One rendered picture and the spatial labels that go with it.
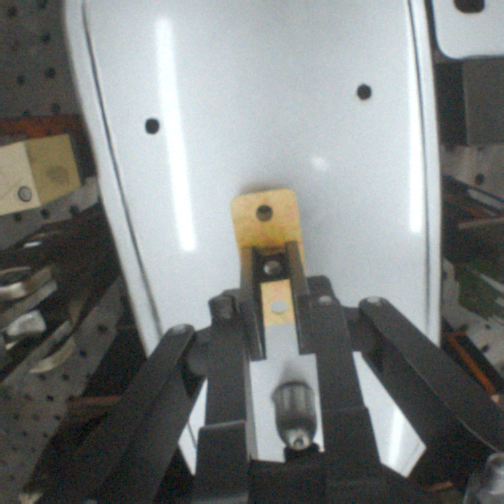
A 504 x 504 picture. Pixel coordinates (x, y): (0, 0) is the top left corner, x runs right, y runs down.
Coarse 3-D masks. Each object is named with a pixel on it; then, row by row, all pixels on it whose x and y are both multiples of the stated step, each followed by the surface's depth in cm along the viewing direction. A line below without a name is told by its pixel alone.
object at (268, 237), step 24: (264, 192) 22; (288, 192) 22; (240, 216) 22; (288, 216) 22; (240, 240) 23; (264, 240) 23; (288, 240) 23; (240, 264) 23; (264, 264) 22; (264, 288) 24; (288, 288) 24; (264, 312) 24; (288, 312) 24
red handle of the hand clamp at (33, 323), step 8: (32, 312) 20; (40, 312) 21; (16, 320) 20; (24, 320) 20; (32, 320) 20; (40, 320) 21; (8, 328) 20; (16, 328) 20; (24, 328) 20; (32, 328) 20; (40, 328) 21; (8, 336) 20; (16, 336) 20; (24, 336) 20; (32, 336) 21; (40, 336) 21; (8, 344) 20
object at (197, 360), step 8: (232, 288) 19; (208, 328) 16; (200, 336) 16; (208, 336) 15; (200, 344) 15; (208, 344) 15; (192, 352) 15; (200, 352) 15; (192, 360) 15; (200, 360) 15; (184, 368) 15; (192, 368) 15; (200, 368) 15; (184, 376) 15; (192, 376) 15
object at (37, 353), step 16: (48, 288) 21; (0, 304) 19; (16, 304) 19; (32, 304) 20; (0, 320) 18; (48, 320) 23; (64, 320) 23; (0, 336) 19; (48, 336) 21; (64, 336) 22; (0, 352) 18; (16, 352) 20; (32, 352) 20; (48, 352) 21; (0, 368) 18; (16, 368) 18; (32, 368) 19; (0, 384) 17; (0, 400) 17
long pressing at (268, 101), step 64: (64, 0) 20; (128, 0) 21; (192, 0) 21; (256, 0) 21; (320, 0) 21; (384, 0) 21; (128, 64) 22; (192, 64) 22; (256, 64) 22; (320, 64) 22; (384, 64) 22; (128, 128) 23; (192, 128) 23; (256, 128) 23; (320, 128) 23; (384, 128) 23; (128, 192) 25; (192, 192) 25; (256, 192) 25; (320, 192) 25; (384, 192) 24; (128, 256) 26; (192, 256) 26; (320, 256) 26; (384, 256) 26; (192, 320) 28; (256, 384) 30; (192, 448) 32; (320, 448) 32; (384, 448) 32
